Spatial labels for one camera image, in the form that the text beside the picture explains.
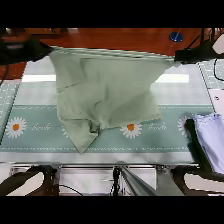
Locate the blue round disc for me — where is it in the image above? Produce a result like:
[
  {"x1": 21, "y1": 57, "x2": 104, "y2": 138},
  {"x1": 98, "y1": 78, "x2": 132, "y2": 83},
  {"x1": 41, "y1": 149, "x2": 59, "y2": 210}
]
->
[{"x1": 168, "y1": 31, "x2": 185, "y2": 43}]

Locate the lavender garment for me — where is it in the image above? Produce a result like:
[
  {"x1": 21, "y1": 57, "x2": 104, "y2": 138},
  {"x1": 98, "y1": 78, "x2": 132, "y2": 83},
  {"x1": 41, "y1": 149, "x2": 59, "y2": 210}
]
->
[{"x1": 192, "y1": 112, "x2": 224, "y2": 175}]

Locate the silver frame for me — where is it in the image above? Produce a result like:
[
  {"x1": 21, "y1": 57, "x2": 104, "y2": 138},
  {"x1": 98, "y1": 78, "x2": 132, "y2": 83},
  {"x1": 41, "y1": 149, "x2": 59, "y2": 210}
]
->
[{"x1": 0, "y1": 161, "x2": 224, "y2": 197}]

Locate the pale green T-shirt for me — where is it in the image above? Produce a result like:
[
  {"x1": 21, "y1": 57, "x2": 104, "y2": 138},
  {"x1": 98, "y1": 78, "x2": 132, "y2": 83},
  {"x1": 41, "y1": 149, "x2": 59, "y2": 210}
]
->
[{"x1": 48, "y1": 46, "x2": 178, "y2": 155}]

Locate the black cable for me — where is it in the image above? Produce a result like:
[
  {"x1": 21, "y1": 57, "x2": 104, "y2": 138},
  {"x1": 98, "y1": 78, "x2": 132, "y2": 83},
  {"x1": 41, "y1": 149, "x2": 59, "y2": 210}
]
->
[
  {"x1": 110, "y1": 166, "x2": 123, "y2": 197},
  {"x1": 212, "y1": 58, "x2": 224, "y2": 83}
]

